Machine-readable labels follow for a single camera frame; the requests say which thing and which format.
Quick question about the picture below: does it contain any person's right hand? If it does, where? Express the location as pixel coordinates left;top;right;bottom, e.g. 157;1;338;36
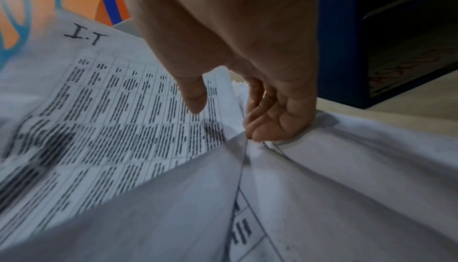
120;0;319;143

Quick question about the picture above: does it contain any printed paper sheet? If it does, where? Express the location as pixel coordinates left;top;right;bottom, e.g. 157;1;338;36
0;9;250;262

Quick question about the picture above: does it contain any stack of printed paper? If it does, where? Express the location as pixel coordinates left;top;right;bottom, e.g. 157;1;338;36
214;67;458;262

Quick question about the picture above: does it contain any white paper label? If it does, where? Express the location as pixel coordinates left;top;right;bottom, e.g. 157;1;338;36
368;45;458;98

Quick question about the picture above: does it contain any colourful wall mural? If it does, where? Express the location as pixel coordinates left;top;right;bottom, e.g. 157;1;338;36
0;0;132;71

